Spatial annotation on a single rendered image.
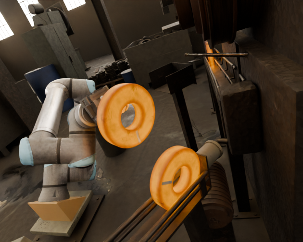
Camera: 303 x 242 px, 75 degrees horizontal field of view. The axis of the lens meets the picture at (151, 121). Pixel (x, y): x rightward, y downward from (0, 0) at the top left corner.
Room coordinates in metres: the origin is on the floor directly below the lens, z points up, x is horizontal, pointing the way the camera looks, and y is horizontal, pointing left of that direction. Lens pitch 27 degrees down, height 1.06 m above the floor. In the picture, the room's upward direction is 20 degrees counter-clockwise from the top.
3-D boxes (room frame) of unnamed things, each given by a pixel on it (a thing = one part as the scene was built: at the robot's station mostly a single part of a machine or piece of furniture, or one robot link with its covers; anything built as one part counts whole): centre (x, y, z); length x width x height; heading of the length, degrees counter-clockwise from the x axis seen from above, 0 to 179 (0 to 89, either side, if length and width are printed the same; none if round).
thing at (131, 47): (3.59, -0.58, 0.39); 1.03 x 0.83 x 0.79; 75
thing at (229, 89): (0.53, -0.28, 0.68); 0.11 x 0.08 x 0.24; 71
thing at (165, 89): (1.32, -0.23, 0.36); 0.26 x 0.20 x 0.72; 16
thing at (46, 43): (4.39, 1.31, 0.75); 0.70 x 0.48 x 1.50; 161
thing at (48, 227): (1.07, 0.80, 0.10); 0.32 x 0.32 x 0.04; 67
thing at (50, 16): (8.60, 2.20, 1.36); 1.37 x 1.16 x 2.71; 61
